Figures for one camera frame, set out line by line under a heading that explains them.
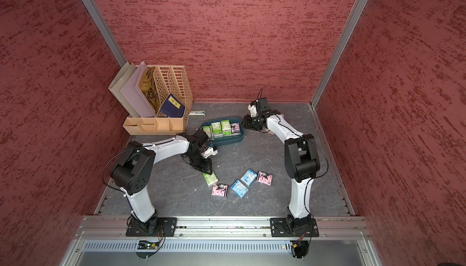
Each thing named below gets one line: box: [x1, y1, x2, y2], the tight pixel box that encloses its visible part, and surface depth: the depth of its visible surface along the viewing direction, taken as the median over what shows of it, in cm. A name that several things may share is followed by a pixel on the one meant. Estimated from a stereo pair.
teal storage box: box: [202, 117, 246, 147], surface depth 105 cm
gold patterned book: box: [138, 66, 160, 115], surface depth 105 cm
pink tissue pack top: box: [230, 122, 241, 135], surface depth 105 cm
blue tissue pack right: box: [240, 168, 258, 189], surface depth 87 cm
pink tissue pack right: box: [256, 170, 274, 187], surface depth 87 cm
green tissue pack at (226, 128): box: [220, 119, 232, 137], surface depth 105 cm
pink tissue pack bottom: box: [211, 183, 229, 198], surface depth 83 cm
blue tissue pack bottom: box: [229, 179, 249, 199], surface depth 85 cm
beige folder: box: [108, 61, 140, 118], surface depth 93 cm
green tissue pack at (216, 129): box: [211, 121, 224, 138], surface depth 102 cm
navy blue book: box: [158, 92, 186, 118], surface depth 106 cm
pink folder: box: [120, 60, 157, 118], surface depth 95 cm
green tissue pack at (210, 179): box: [202, 170, 219, 188], surface depth 87 cm
